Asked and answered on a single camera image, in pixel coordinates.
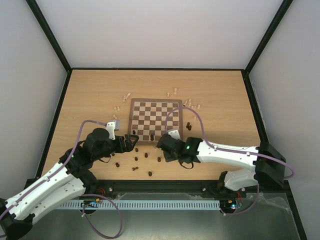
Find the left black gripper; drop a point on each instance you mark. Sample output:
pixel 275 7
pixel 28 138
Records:
pixel 128 137

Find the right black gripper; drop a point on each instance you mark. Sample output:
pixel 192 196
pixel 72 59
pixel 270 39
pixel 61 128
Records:
pixel 164 145

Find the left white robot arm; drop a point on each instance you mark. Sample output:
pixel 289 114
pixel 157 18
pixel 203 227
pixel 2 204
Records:
pixel 69 178

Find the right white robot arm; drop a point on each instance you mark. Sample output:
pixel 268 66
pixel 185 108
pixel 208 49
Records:
pixel 259 165

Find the left base circuit board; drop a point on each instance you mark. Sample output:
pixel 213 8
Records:
pixel 91 203

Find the base circuit board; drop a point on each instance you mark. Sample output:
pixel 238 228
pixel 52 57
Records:
pixel 91 203
pixel 231 204

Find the right base circuit board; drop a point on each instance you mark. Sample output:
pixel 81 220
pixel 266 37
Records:
pixel 231 204

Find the wooden chessboard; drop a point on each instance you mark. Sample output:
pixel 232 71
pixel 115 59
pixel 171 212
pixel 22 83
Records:
pixel 150 116

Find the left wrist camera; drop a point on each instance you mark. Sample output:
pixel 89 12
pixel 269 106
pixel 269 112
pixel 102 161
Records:
pixel 112 125

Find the black aluminium frame rail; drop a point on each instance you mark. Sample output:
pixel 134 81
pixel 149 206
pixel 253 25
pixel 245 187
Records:
pixel 114 187

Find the white slotted cable duct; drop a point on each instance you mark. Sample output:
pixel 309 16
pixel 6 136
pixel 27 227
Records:
pixel 211 205

